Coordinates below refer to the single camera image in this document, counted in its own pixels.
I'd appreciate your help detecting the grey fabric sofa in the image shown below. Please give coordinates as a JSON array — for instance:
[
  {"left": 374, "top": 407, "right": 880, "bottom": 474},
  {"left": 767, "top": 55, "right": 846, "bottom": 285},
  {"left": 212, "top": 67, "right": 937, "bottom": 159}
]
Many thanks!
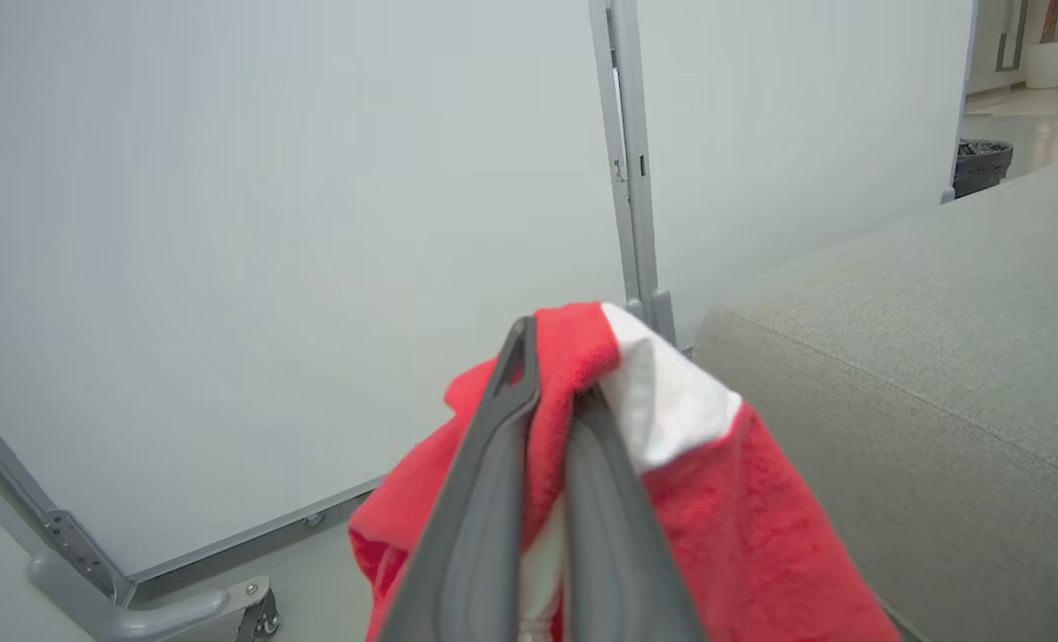
[{"left": 691, "top": 153, "right": 1058, "bottom": 642}]

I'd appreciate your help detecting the black waste bin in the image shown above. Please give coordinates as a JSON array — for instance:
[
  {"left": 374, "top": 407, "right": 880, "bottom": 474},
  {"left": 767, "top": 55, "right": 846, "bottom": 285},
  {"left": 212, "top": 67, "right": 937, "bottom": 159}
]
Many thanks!
[{"left": 953, "top": 138, "right": 1014, "bottom": 200}]

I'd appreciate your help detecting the white partition panel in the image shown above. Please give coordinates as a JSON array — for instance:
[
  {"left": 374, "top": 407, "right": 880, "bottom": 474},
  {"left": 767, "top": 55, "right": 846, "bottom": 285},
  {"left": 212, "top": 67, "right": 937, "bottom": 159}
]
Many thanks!
[
  {"left": 634, "top": 0, "right": 978, "bottom": 349},
  {"left": 0, "top": 0, "right": 639, "bottom": 607},
  {"left": 0, "top": 383, "right": 135, "bottom": 607}
]

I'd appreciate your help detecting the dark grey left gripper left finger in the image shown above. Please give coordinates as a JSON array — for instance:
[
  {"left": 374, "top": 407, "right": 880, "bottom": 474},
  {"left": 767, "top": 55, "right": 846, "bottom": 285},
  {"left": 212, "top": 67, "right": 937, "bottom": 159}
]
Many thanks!
[{"left": 376, "top": 316, "right": 541, "bottom": 642}]

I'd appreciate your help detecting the white planter pot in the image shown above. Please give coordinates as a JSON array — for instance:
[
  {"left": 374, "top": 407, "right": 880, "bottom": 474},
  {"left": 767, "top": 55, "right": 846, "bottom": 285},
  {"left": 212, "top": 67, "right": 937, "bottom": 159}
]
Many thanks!
[{"left": 1024, "top": 37, "right": 1058, "bottom": 90}]

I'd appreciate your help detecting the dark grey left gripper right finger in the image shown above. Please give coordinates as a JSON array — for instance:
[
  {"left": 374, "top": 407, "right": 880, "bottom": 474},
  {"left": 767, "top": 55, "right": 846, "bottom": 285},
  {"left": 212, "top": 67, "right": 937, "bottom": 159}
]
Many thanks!
[{"left": 564, "top": 387, "right": 709, "bottom": 642}]

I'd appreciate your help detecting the grey partition foot with caster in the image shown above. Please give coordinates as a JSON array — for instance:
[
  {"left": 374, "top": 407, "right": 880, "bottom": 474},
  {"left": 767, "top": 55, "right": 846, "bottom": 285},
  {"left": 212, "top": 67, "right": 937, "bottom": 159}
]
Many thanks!
[{"left": 28, "top": 548, "right": 281, "bottom": 642}]

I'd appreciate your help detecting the red and white garment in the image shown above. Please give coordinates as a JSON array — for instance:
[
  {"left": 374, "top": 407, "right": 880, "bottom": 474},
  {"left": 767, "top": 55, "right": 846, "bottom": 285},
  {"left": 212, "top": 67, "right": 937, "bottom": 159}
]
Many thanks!
[{"left": 348, "top": 301, "right": 901, "bottom": 642}]

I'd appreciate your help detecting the grey partition post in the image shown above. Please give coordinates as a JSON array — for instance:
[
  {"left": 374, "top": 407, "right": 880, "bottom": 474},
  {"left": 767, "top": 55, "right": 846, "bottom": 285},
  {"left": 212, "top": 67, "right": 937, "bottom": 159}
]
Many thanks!
[{"left": 589, "top": 0, "right": 678, "bottom": 349}]

